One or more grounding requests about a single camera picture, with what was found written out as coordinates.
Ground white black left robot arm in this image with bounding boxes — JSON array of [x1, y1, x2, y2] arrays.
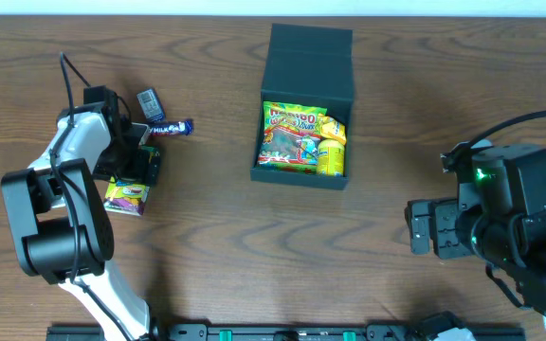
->
[[1, 85, 164, 340]]

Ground yellow Mentos bottle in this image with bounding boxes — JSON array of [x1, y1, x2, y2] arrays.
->
[[317, 139, 345, 177]]

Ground Haribo worms candy bag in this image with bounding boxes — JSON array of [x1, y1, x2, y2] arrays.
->
[[257, 101, 327, 174]]

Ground yellow candy wrapper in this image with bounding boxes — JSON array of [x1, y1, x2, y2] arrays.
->
[[318, 114, 347, 146]]

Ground Dairy Milk chocolate bar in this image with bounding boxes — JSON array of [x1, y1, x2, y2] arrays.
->
[[149, 119, 193, 136]]

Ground dark green open box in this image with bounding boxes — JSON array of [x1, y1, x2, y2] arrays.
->
[[249, 23, 355, 191]]

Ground blue Eclipse mint box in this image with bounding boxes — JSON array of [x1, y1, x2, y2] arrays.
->
[[136, 88, 166, 123]]

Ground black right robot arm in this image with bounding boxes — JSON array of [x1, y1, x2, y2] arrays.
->
[[405, 140, 546, 318]]

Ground green Pretz snack box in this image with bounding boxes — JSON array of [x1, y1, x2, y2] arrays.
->
[[103, 146, 161, 216]]

